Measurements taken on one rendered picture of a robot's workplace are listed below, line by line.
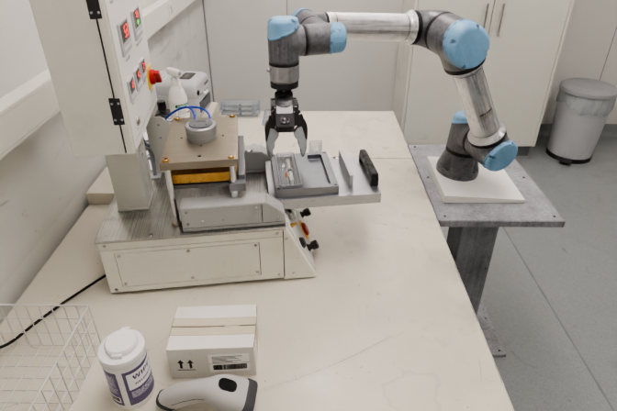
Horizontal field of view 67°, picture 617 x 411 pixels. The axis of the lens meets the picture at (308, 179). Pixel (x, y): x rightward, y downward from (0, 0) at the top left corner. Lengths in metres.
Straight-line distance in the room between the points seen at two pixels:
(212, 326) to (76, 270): 0.53
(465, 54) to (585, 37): 2.84
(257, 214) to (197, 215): 0.14
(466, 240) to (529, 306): 0.68
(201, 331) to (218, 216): 0.27
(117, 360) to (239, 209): 0.42
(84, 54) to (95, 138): 0.18
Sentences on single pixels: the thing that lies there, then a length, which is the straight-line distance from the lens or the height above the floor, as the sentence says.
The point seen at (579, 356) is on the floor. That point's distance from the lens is 2.37.
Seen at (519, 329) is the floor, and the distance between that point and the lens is 2.37.
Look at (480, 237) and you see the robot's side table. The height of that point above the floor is 0.53.
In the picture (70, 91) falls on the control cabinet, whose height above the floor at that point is 1.30.
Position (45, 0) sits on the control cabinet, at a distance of 1.03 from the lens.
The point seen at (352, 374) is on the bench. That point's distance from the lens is 1.10.
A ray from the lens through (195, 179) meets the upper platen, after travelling 1.18.
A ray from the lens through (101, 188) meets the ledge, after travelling 1.73.
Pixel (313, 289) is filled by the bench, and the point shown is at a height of 0.75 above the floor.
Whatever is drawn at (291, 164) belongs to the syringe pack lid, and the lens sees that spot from 1.30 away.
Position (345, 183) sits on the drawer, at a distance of 1.28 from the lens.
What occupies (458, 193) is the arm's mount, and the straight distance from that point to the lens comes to 1.68.
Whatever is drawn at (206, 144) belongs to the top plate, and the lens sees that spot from 1.19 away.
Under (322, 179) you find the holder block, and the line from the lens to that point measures 1.27.
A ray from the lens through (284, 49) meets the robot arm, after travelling 1.15.
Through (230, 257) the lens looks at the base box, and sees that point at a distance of 1.23.
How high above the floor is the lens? 1.62
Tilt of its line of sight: 30 degrees down
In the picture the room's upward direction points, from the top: straight up
